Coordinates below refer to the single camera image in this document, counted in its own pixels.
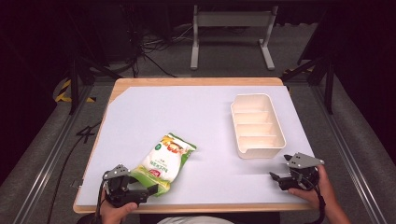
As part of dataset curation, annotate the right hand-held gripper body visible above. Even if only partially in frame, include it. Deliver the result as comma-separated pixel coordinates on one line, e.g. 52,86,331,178
277,151,325,191

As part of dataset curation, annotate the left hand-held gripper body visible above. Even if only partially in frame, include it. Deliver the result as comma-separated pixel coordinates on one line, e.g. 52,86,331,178
103,163,150,208

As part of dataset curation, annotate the white and green snack bag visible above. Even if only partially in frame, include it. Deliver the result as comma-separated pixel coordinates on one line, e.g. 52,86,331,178
129,133,198,197

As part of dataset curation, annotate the person's left hand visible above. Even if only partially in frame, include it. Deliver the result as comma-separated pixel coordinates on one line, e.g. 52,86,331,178
99,189,139,224

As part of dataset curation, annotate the person's right hand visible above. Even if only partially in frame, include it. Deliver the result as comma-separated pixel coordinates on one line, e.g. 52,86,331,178
287,164,339,213

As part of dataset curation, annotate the white plastic divided container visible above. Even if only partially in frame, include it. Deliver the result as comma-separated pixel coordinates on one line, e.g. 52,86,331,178
230,92,287,160

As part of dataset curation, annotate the person's light clothing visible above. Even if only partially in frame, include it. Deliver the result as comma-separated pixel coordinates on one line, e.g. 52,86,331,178
156,216,235,224

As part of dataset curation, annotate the white table mat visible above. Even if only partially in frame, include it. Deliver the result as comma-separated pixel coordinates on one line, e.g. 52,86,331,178
76,85,316,207

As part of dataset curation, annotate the black metal stand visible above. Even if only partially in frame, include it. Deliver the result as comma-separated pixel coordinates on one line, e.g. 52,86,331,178
66,54,123,116
280,50,336,116

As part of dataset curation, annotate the yellow and black floor tape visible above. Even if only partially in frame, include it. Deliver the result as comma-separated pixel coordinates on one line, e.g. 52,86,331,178
54,78,96,104

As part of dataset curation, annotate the white metal stand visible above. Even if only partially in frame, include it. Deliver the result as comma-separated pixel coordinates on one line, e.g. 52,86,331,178
190,4,279,71

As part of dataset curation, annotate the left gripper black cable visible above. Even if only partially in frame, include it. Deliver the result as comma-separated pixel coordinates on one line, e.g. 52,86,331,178
92,178,106,224

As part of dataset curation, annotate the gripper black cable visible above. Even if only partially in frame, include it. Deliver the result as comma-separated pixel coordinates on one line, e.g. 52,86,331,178
92,178,106,224
306,178,327,224

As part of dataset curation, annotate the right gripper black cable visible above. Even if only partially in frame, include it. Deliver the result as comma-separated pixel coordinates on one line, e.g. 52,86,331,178
306,178,327,224

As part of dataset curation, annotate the aluminium floor rail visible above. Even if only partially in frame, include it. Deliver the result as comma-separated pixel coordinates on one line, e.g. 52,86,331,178
310,83,390,224
11,83,94,224

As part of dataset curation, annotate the black cable on floor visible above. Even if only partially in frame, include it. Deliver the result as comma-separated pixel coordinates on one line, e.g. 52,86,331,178
46,120,103,224

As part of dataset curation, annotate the bundle of black cables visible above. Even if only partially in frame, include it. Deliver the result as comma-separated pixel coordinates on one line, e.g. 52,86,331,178
120,6,194,78

